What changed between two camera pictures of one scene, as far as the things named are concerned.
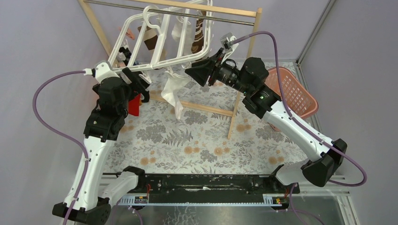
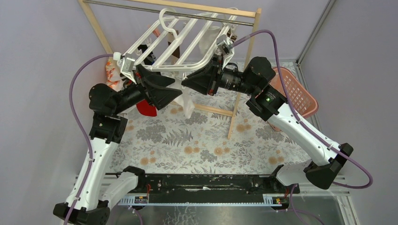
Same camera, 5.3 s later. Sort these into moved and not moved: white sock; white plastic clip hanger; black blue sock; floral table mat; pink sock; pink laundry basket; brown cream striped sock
Moved: white plastic clip hanger; white sock; pink sock; brown cream striped sock; black blue sock
Not moved: pink laundry basket; floral table mat
